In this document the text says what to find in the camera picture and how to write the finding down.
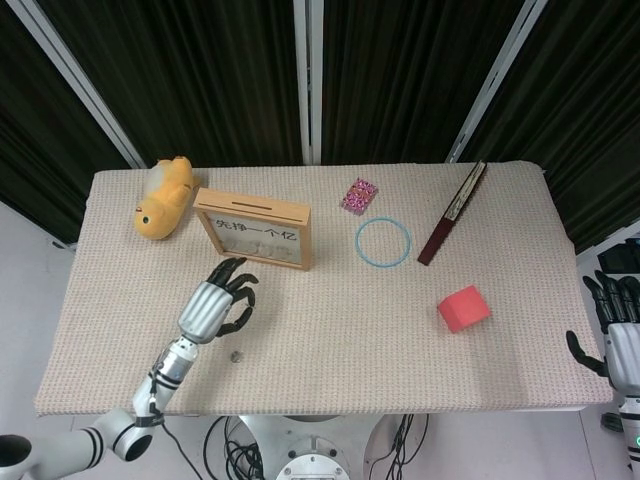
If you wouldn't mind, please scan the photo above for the red foam block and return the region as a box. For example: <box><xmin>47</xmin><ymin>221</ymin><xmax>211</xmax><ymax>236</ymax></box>
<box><xmin>437</xmin><ymin>284</ymin><xmax>492</xmax><ymax>334</ymax></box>

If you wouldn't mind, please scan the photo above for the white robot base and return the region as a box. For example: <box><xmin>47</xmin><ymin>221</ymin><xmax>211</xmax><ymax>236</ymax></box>
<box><xmin>237</xmin><ymin>413</ymin><xmax>386</xmax><ymax>480</ymax></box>

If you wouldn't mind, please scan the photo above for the pink patterned card deck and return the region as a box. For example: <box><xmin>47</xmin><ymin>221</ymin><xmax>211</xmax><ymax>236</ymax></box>
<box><xmin>341</xmin><ymin>176</ymin><xmax>379</xmax><ymax>218</ymax></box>

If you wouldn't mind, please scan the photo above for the white metal frame post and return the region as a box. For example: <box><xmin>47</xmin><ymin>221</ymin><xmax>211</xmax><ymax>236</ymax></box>
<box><xmin>444</xmin><ymin>0</ymin><xmax>556</xmax><ymax>165</ymax></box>
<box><xmin>292</xmin><ymin>0</ymin><xmax>326</xmax><ymax>166</ymax></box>
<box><xmin>7</xmin><ymin>0</ymin><xmax>147</xmax><ymax>170</ymax></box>

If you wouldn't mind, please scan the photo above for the dark red folded fan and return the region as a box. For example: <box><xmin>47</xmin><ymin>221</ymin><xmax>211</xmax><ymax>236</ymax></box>
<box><xmin>417</xmin><ymin>158</ymin><xmax>489</xmax><ymax>267</ymax></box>

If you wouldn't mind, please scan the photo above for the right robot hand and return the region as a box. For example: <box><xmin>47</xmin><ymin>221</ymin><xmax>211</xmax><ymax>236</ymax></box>
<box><xmin>565</xmin><ymin>269</ymin><xmax>640</xmax><ymax>394</ymax></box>

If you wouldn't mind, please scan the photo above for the yellow plush toy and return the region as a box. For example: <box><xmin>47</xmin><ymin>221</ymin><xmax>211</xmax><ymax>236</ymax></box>
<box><xmin>133</xmin><ymin>155</ymin><xmax>196</xmax><ymax>242</ymax></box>

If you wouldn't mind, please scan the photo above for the beige woven tablecloth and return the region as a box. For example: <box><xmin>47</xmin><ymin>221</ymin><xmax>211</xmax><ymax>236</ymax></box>
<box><xmin>33</xmin><ymin>160</ymin><xmax>616</xmax><ymax>419</ymax></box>

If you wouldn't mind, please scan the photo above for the black pleated curtain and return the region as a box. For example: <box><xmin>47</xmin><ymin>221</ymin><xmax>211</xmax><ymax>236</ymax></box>
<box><xmin>319</xmin><ymin>0</ymin><xmax>526</xmax><ymax>165</ymax></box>
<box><xmin>457</xmin><ymin>0</ymin><xmax>640</xmax><ymax>256</ymax></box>
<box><xmin>37</xmin><ymin>0</ymin><xmax>307</xmax><ymax>169</ymax></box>
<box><xmin>0</xmin><ymin>0</ymin><xmax>134</xmax><ymax>244</ymax></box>

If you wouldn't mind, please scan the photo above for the black cable bundle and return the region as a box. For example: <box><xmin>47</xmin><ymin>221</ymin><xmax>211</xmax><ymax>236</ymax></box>
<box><xmin>364</xmin><ymin>413</ymin><xmax>431</xmax><ymax>480</ymax></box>
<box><xmin>203</xmin><ymin>414</ymin><xmax>266</xmax><ymax>480</ymax></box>

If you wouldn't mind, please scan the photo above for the black equipment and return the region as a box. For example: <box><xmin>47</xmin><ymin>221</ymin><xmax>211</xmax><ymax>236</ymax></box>
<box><xmin>597</xmin><ymin>239</ymin><xmax>640</xmax><ymax>279</ymax></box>

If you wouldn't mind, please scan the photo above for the blue ring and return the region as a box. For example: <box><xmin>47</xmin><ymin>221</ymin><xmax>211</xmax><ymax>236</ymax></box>
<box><xmin>354</xmin><ymin>215</ymin><xmax>413</xmax><ymax>270</ymax></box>

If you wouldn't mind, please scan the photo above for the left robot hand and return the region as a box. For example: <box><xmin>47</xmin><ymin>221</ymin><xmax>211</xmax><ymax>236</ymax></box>
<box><xmin>177</xmin><ymin>256</ymin><xmax>260</xmax><ymax>345</ymax></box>

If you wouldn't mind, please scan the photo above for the wooden frame coin box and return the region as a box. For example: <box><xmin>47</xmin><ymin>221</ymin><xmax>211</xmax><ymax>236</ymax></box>
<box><xmin>192</xmin><ymin>187</ymin><xmax>314</xmax><ymax>273</ymax></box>

